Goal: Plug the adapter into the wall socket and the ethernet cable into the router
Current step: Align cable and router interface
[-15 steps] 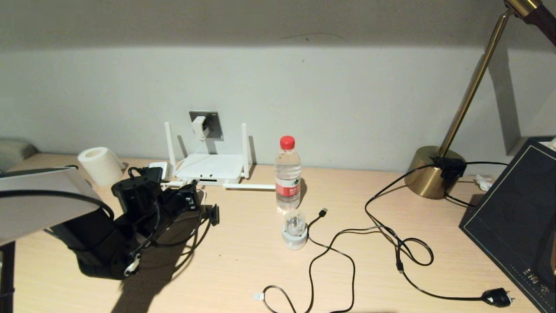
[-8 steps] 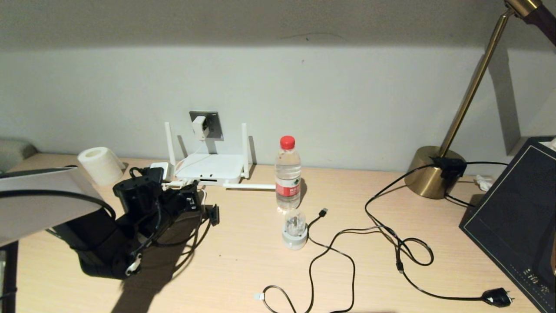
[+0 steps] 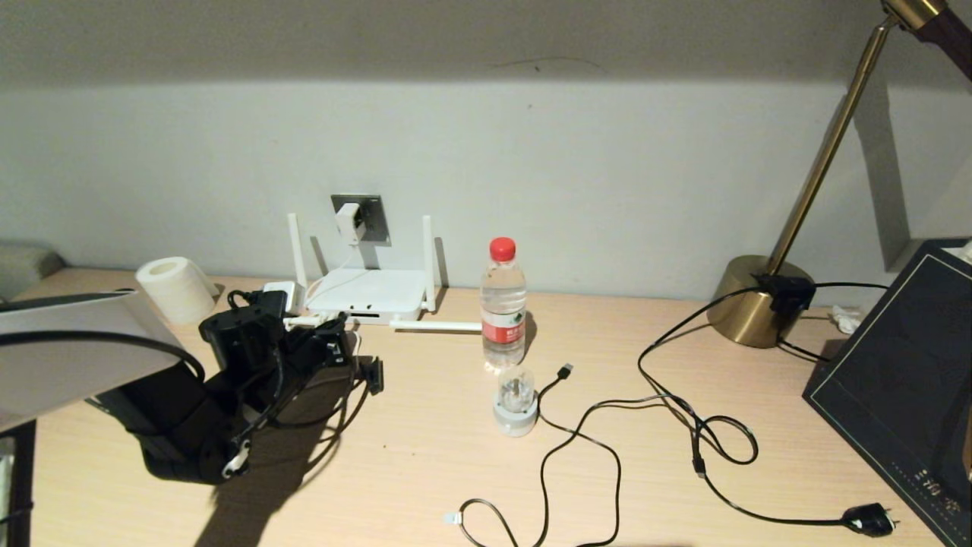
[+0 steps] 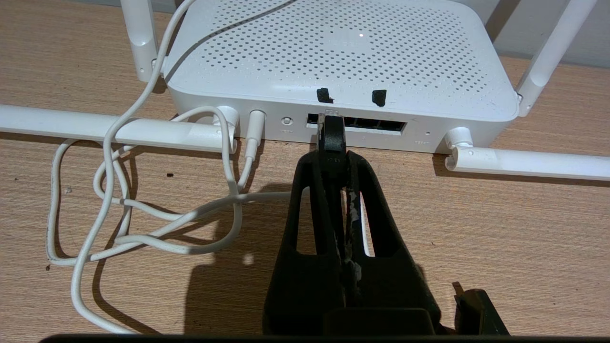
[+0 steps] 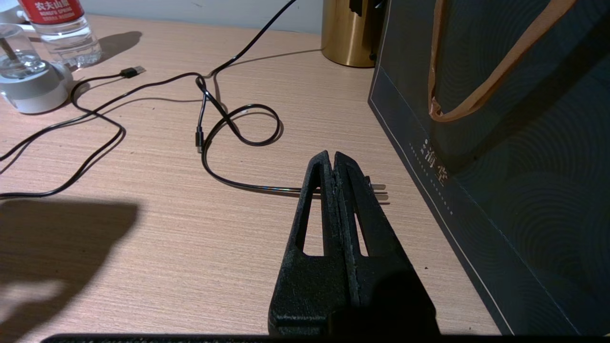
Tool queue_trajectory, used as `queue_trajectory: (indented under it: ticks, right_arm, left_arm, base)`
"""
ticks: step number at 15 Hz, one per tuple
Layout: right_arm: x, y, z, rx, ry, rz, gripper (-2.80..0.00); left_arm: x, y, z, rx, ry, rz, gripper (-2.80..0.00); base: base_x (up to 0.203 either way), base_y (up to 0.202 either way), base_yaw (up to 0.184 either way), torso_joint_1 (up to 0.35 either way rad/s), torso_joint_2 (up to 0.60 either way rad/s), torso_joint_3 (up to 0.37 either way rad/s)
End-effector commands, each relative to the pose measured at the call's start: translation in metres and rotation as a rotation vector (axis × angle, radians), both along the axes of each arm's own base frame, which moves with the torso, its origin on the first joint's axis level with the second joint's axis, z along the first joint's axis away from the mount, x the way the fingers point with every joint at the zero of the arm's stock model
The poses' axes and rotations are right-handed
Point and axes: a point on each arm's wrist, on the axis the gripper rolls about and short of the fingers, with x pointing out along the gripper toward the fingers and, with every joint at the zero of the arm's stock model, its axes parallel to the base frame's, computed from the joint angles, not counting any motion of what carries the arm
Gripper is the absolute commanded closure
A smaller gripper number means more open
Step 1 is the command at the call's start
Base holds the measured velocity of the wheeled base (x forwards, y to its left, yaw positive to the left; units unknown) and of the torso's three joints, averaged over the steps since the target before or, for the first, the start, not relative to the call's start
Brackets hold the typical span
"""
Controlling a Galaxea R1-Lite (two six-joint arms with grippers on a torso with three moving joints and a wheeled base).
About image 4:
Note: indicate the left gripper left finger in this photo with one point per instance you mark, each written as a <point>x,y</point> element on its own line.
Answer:
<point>305,286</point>

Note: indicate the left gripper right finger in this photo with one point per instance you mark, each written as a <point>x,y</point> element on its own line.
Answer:
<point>395,290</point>

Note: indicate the white wifi router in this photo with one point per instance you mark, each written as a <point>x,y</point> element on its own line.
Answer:
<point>333,47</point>

